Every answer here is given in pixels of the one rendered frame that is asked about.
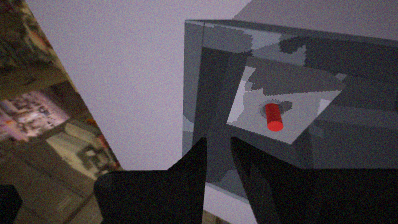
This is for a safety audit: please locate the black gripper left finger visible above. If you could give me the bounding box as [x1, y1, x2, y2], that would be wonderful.
[93, 137, 207, 224]

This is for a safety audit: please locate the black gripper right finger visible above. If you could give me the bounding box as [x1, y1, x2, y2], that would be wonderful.
[230, 137, 398, 224]

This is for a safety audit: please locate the red peg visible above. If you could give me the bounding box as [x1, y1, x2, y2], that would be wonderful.
[265, 103, 283, 131]

